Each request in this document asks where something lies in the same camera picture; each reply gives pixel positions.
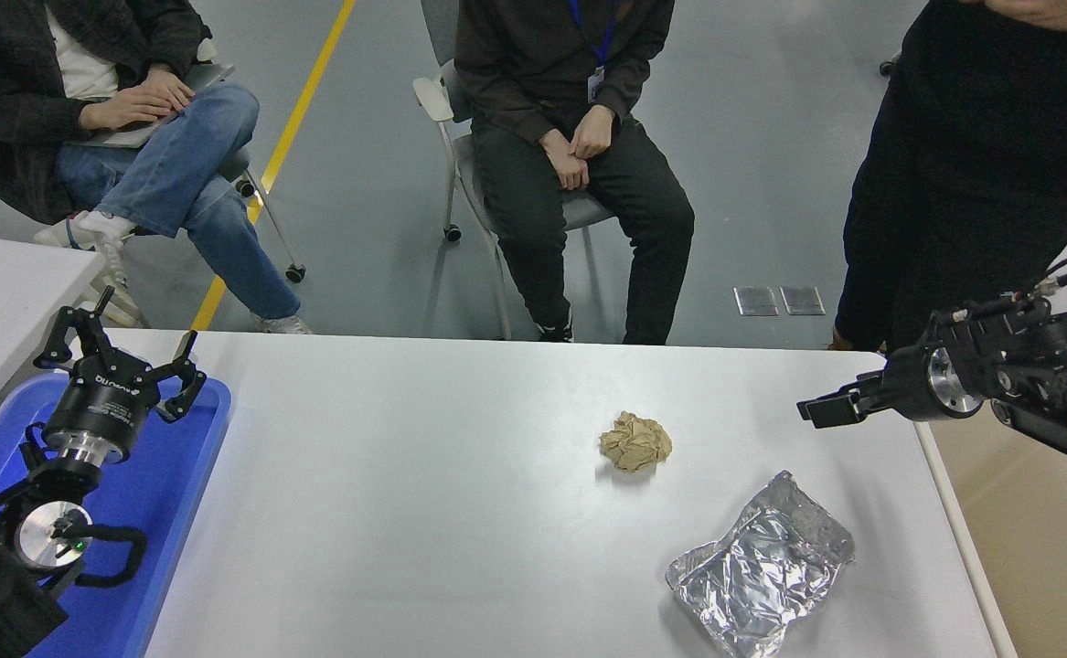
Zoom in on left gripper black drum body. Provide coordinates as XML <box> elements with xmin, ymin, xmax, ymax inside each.
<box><xmin>44</xmin><ymin>356</ymin><xmax>162</xmax><ymax>453</ymax></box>

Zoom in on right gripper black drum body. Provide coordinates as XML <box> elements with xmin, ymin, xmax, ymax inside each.
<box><xmin>882</xmin><ymin>345</ymin><xmax>945</xmax><ymax>423</ymax></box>

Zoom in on silver foil tray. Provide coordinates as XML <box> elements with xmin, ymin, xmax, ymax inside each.
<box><xmin>666</xmin><ymin>471</ymin><xmax>857</xmax><ymax>658</ymax></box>

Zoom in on tan paper ball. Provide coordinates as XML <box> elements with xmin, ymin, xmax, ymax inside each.
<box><xmin>599</xmin><ymin>411</ymin><xmax>673</xmax><ymax>473</ymax></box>

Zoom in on grey laptop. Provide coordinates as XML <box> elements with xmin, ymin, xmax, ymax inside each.
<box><xmin>76</xmin><ymin>62</ymin><xmax>234</xmax><ymax>149</ymax></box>

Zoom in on person's right hand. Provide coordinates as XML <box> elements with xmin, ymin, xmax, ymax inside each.
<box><xmin>79</xmin><ymin>84</ymin><xmax>177</xmax><ymax>132</ymax></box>
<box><xmin>538</xmin><ymin>128</ymin><xmax>591</xmax><ymax>191</ymax></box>

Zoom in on person's left hand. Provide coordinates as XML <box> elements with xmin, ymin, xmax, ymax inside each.
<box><xmin>135</xmin><ymin>64</ymin><xmax>196</xmax><ymax>112</ymax></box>
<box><xmin>568</xmin><ymin>105</ymin><xmax>618</xmax><ymax>161</ymax></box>

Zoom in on person's hand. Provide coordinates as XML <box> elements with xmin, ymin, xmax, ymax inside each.
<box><xmin>958</xmin><ymin>0</ymin><xmax>1067</xmax><ymax>35</ymax></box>

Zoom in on blue plastic tray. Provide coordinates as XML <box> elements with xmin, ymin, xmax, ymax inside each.
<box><xmin>0</xmin><ymin>373</ymin><xmax>231</xmax><ymax>658</ymax></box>

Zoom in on person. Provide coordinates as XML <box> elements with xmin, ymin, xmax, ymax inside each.
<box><xmin>453</xmin><ymin>0</ymin><xmax>696</xmax><ymax>345</ymax></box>
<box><xmin>830</xmin><ymin>0</ymin><xmax>1067</xmax><ymax>353</ymax></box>
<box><xmin>0</xmin><ymin>0</ymin><xmax>313</xmax><ymax>335</ymax></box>

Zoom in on grey chair with casters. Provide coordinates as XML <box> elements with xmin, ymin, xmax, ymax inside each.
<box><xmin>197</xmin><ymin>38</ymin><xmax>307</xmax><ymax>283</ymax></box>

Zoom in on large pale plastic bin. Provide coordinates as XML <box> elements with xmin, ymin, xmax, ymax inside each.
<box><xmin>891</xmin><ymin>350</ymin><xmax>1067</xmax><ymax>658</ymax></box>

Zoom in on grey chair white armrests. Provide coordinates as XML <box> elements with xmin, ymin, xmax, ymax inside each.
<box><xmin>412</xmin><ymin>0</ymin><xmax>616</xmax><ymax>341</ymax></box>

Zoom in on badge on blue lanyard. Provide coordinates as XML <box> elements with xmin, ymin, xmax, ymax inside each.
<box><xmin>570</xmin><ymin>0</ymin><xmax>621</xmax><ymax>103</ymax></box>

